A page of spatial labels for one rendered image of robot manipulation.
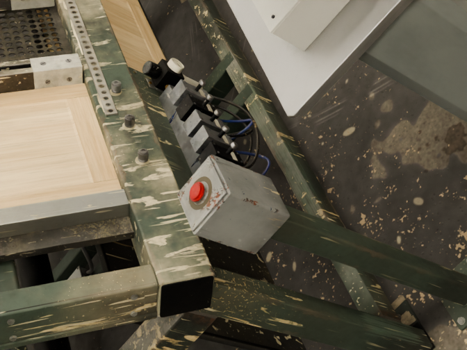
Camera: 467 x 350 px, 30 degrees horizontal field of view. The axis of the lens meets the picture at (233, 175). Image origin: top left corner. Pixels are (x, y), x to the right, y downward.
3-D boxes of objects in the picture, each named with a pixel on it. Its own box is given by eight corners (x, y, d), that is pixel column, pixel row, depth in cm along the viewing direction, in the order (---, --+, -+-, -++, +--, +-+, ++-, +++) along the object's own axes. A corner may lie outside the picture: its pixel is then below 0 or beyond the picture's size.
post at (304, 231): (482, 292, 225) (279, 217, 178) (465, 307, 227) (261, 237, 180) (470, 276, 229) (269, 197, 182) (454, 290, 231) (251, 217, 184)
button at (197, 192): (212, 194, 168) (203, 190, 167) (199, 207, 170) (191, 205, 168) (206, 180, 171) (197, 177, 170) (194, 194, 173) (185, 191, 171)
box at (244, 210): (294, 217, 175) (228, 192, 164) (258, 256, 179) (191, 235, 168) (273, 178, 183) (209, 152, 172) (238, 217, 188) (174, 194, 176)
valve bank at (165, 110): (292, 180, 205) (217, 149, 190) (255, 221, 211) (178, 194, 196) (225, 60, 239) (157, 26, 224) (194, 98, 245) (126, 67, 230)
